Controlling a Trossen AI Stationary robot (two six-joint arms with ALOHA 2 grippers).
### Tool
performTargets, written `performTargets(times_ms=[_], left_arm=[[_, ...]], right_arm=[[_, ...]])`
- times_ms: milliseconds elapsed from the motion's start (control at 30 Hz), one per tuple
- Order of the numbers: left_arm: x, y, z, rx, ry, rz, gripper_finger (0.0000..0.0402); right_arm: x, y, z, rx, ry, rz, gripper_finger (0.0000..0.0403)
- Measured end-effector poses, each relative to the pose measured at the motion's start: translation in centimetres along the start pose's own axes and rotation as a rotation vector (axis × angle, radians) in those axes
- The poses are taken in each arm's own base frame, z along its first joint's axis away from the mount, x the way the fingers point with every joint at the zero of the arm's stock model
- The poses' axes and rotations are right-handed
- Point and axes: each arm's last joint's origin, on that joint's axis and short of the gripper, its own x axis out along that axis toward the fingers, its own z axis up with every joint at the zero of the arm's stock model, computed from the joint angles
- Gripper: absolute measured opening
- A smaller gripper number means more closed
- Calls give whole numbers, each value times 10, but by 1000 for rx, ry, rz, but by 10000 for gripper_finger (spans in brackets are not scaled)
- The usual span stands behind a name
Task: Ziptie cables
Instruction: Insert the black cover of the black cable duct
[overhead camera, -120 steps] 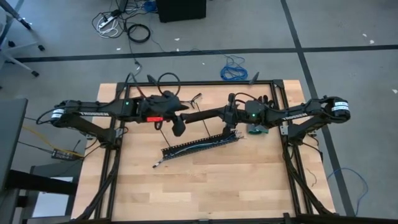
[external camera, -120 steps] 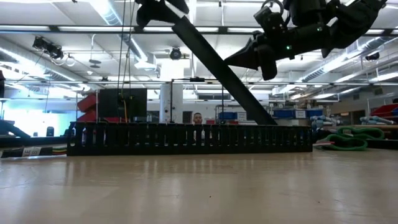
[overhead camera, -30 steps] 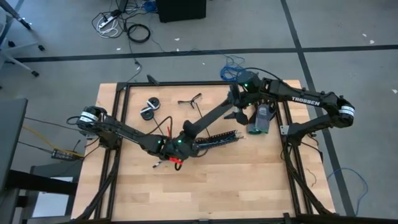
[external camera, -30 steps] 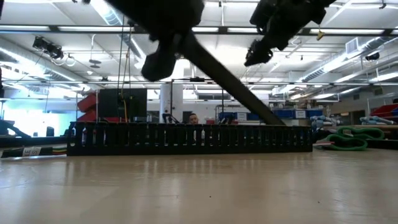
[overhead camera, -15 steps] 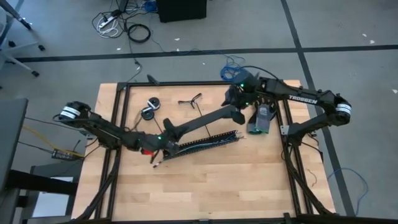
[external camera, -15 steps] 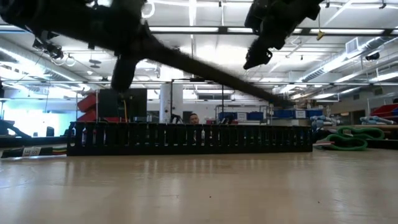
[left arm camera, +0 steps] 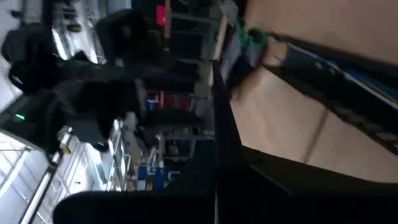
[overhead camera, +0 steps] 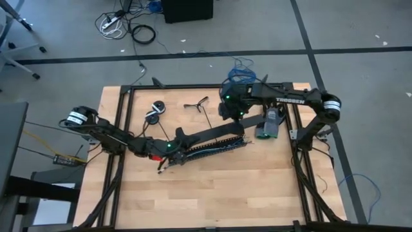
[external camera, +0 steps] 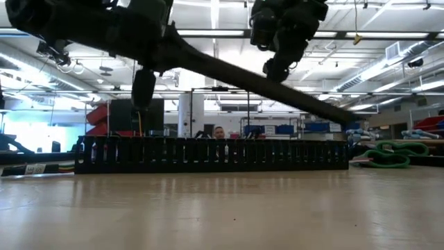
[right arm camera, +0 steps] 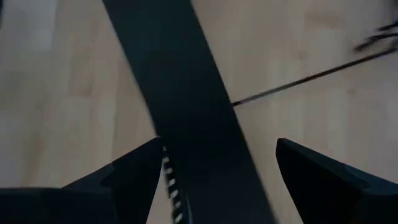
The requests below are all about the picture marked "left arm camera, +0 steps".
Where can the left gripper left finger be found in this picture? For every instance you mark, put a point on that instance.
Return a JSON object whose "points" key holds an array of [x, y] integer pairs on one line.
{"points": [[205, 174]]}

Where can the black aluminium table frame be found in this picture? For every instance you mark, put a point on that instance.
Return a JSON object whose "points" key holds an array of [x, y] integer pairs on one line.
{"points": [[225, 109]]}

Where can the black duct cover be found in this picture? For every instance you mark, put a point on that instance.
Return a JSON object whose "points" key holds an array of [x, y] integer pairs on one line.
{"points": [[342, 182]]}

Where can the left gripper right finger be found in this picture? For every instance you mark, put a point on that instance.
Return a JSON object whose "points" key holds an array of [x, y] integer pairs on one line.
{"points": [[233, 180]]}

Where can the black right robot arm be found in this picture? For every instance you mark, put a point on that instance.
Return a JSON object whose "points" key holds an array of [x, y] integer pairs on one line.
{"points": [[93, 93]]}

